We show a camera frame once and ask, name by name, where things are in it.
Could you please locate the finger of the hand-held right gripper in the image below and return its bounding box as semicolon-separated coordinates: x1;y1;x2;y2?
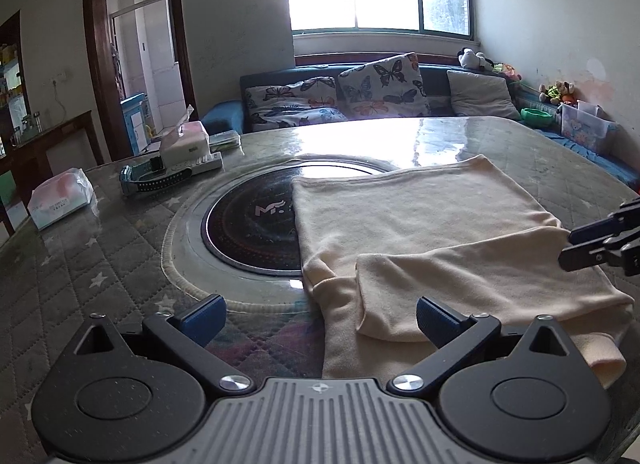
570;196;640;246
558;230;640;275

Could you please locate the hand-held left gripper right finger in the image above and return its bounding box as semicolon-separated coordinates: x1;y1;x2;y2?
387;294;568;395

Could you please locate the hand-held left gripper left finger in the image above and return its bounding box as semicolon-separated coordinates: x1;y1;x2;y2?
75;293;253;395

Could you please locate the cream garment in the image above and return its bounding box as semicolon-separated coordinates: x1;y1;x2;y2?
291;154;636;390

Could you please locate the round black induction cooktop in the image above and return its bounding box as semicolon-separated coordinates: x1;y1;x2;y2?
201;164;307;277

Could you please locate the clear plastic storage box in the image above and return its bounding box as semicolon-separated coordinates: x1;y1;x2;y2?
556;100;618;154

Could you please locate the green bowl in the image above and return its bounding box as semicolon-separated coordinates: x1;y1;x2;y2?
520;107;555;128

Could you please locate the white power strip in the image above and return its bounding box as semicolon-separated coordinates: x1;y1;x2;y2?
162;151;224;176

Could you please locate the white tissue box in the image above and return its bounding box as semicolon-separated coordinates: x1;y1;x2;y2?
159;105;210;165

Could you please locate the grey pillow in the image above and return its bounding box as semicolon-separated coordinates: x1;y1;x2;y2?
446;70;522;121

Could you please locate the orange green toy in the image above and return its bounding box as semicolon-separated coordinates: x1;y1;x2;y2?
492;62;523;82

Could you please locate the white pink soft tissue pack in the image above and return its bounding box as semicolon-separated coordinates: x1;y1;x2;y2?
26;167;98;231

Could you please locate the blue toy cabinet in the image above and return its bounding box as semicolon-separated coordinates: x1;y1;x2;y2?
120;92;151;155

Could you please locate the panda plush toy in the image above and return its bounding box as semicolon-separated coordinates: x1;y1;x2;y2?
458;48;496;71

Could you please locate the blue corner sofa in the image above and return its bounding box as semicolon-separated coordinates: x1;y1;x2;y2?
200;61;640;195

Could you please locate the flat butterfly print pillow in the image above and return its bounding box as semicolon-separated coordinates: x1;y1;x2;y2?
244;76;349;132

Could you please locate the dark wooden side table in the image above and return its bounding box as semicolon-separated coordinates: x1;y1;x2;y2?
0;110;98;245

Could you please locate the square butterfly print pillow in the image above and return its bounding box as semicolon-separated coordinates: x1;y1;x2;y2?
337;52;432;120

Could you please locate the dark wooden door frame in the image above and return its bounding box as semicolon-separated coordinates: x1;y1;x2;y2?
82;0;198;167

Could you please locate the wall shelf with goods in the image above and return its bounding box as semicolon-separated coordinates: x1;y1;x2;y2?
0;11;31;155

